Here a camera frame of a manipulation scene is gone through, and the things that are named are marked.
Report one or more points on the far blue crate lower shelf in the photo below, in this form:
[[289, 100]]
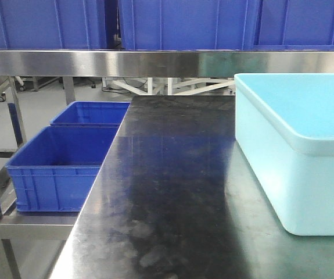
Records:
[[91, 114]]

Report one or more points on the blue crate shelf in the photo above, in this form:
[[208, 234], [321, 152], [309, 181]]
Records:
[[91, 114], [55, 170]]

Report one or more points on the near blue crate lower shelf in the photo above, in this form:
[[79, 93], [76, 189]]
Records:
[[55, 170]]

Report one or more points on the upper middle blue crate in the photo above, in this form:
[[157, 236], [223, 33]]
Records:
[[187, 25]]

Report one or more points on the blue crate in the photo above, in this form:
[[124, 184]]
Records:
[[57, 24], [295, 25], [187, 25]]

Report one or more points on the light blue plastic tub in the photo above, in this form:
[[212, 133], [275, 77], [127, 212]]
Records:
[[284, 125]]

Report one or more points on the upper right blue crate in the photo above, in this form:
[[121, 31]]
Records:
[[295, 25]]

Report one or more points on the stainless steel side rack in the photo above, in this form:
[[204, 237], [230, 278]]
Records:
[[56, 227]]

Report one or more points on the upper left blue crate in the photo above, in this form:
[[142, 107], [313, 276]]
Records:
[[57, 24]]

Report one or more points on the white metal frame background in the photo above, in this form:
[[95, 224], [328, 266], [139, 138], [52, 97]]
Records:
[[166, 86]]

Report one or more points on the stainless steel shelf rail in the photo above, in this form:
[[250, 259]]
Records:
[[201, 64]]

